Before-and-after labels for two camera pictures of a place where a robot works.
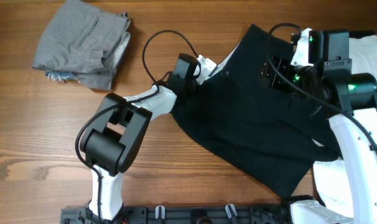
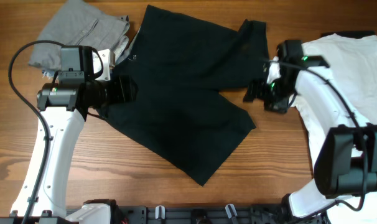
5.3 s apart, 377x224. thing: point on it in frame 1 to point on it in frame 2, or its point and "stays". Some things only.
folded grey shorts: x=83 y=44 stays
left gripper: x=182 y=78 to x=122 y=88
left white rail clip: x=163 y=211 stays
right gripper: x=272 y=76 to x=257 y=88
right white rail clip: x=230 y=209 stays
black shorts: x=277 y=134 to x=176 y=111
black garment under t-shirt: x=361 y=33 stays
